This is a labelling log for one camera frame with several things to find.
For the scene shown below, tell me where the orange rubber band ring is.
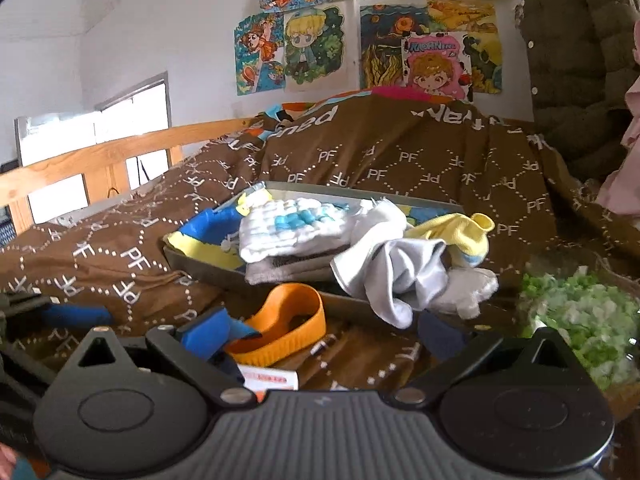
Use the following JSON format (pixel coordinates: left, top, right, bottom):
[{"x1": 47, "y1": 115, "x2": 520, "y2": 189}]
[{"x1": 224, "y1": 282, "x2": 327, "y2": 368}]

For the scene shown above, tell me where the group of cartoon wall drawings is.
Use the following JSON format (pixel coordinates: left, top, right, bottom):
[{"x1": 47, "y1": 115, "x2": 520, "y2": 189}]
[{"x1": 234, "y1": 0, "x2": 533, "y2": 103}]

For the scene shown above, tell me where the striped sock with yellow cuff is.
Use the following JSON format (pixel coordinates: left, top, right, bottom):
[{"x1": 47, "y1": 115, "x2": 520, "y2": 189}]
[{"x1": 404, "y1": 212, "x2": 496, "y2": 268}]

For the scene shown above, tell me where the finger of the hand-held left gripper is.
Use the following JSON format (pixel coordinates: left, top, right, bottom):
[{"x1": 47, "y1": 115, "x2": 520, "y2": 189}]
[{"x1": 0, "y1": 292, "x2": 115, "y2": 331}]

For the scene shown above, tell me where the grey tray with cartoon drawing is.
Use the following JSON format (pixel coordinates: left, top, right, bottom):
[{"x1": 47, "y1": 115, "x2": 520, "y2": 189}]
[{"x1": 162, "y1": 180, "x2": 466, "y2": 323}]

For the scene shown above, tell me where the white and blue patterned cloth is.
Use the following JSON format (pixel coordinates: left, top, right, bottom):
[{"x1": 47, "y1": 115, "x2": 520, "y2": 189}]
[{"x1": 238, "y1": 196, "x2": 362, "y2": 264}]

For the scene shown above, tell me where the white and orange carton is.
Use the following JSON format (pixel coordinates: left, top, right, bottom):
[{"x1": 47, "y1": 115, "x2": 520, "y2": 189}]
[{"x1": 234, "y1": 362, "x2": 301, "y2": 392}]

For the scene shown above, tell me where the brown patterned quilt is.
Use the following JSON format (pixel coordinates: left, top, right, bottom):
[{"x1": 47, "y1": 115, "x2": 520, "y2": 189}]
[{"x1": 0, "y1": 87, "x2": 640, "y2": 411}]

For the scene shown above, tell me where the glass jar of green beads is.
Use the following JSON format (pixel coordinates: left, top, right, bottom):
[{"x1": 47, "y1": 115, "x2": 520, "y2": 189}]
[{"x1": 515, "y1": 255, "x2": 640, "y2": 396}]

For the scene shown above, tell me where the brown quilted jacket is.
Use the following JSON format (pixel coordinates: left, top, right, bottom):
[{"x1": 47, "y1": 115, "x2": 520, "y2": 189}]
[{"x1": 515, "y1": 0, "x2": 640, "y2": 183}]

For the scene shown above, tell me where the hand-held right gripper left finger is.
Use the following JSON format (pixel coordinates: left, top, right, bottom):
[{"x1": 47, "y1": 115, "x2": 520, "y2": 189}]
[{"x1": 74, "y1": 306, "x2": 258, "y2": 410}]

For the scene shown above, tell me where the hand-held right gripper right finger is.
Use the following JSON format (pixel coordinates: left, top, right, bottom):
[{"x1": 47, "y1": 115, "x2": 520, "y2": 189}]
[{"x1": 390, "y1": 307, "x2": 577, "y2": 410}]

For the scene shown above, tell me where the pink garment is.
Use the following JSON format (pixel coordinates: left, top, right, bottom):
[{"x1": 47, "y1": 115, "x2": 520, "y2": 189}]
[{"x1": 595, "y1": 25, "x2": 640, "y2": 218}]

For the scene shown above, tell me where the grey printed drawstring pouch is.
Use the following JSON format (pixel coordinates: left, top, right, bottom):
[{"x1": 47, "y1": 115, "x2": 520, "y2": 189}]
[{"x1": 244, "y1": 247, "x2": 353, "y2": 287}]

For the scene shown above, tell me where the plain white cloth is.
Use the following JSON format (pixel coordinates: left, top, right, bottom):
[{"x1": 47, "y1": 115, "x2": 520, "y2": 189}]
[{"x1": 440, "y1": 265, "x2": 500, "y2": 322}]

